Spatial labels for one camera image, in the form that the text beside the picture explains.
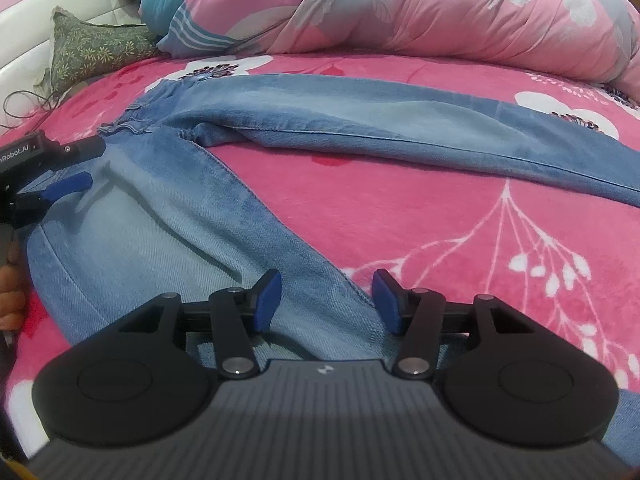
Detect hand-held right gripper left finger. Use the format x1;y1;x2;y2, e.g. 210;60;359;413
117;268;283;380

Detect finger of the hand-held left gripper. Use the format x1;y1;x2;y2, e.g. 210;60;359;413
47;136;107;166
11;171;94;227

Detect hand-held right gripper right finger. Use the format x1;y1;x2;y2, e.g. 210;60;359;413
372;268;538;380

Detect blue jeans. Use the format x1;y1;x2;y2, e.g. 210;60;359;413
22;74;640;363

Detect person's left hand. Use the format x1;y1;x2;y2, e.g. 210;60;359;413
0;262;26;333

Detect green floral pillow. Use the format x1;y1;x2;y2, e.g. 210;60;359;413
37;10;161;92

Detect pink floral blanket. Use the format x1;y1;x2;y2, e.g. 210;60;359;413
0;52;640;461

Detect white padded headboard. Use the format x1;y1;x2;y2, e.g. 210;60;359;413
0;0;146;126

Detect pink and blue floral quilt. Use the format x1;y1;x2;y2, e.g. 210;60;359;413
139;0;640;86

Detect black cable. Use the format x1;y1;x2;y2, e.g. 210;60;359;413
0;91;66;133

